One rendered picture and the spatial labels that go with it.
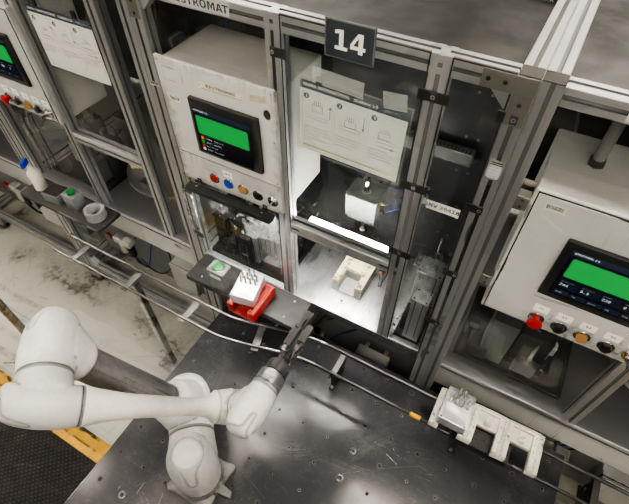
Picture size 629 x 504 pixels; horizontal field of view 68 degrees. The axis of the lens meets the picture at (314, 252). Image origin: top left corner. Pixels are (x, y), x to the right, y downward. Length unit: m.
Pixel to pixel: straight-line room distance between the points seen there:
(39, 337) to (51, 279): 2.22
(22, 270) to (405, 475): 2.81
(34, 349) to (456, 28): 1.26
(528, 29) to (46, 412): 1.42
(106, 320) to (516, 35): 2.71
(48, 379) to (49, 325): 0.15
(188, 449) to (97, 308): 1.79
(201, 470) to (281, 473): 0.34
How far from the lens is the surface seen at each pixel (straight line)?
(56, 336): 1.37
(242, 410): 1.44
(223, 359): 2.08
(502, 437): 1.81
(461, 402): 1.77
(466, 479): 1.95
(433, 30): 1.21
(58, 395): 1.31
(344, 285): 1.96
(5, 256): 3.88
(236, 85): 1.37
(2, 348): 3.39
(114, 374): 1.51
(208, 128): 1.51
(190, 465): 1.65
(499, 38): 1.21
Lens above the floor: 2.50
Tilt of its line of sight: 50 degrees down
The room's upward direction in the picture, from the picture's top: straight up
